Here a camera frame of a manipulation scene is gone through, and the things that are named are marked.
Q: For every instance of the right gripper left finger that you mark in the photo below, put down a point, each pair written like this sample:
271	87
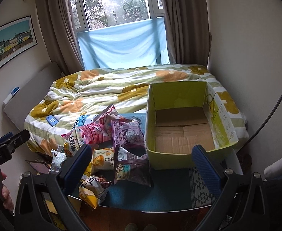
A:
31	212

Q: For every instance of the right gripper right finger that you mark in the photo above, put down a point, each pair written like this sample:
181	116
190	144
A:
239	204

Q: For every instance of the grey patterned snack bag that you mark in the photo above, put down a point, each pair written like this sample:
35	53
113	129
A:
58	158

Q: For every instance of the white yellow fries bag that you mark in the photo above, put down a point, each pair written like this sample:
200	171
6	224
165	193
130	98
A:
74	142

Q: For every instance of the white orange chip bag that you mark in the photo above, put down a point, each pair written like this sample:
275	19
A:
102	160

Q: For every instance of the yellow snack bag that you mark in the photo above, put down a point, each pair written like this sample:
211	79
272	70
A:
93	190

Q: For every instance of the pink striped snack bag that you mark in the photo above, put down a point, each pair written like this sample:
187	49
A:
94	133

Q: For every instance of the dark purple snack bag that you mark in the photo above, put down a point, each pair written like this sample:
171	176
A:
132	168

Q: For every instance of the red white snack bag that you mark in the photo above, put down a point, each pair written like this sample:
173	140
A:
107	115

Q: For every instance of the person's left hand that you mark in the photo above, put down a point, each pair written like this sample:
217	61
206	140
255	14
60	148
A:
7	203

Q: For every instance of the grey padded headboard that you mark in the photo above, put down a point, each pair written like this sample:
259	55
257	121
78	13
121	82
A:
31	94

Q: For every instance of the small blue card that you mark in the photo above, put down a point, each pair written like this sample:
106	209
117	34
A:
51	120

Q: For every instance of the teal patterned cloth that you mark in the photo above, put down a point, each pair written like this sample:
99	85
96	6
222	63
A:
172	190

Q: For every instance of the floral quilt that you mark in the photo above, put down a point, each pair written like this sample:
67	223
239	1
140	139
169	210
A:
74	98

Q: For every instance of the framed houses picture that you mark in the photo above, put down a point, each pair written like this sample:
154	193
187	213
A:
16	37

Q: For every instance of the green cardboard box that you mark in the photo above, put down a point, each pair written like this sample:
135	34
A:
181	115

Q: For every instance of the light blue window sheet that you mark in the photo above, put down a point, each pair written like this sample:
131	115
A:
129	45

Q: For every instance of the left brown curtain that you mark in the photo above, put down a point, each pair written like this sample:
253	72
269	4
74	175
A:
59	34

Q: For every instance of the brown curtain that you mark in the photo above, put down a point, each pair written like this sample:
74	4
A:
59	34
187	31

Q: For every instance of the right brown curtain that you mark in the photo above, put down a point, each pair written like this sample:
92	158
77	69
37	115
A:
187	31

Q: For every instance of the window with white frame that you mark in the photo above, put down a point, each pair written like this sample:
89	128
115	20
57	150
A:
97	14

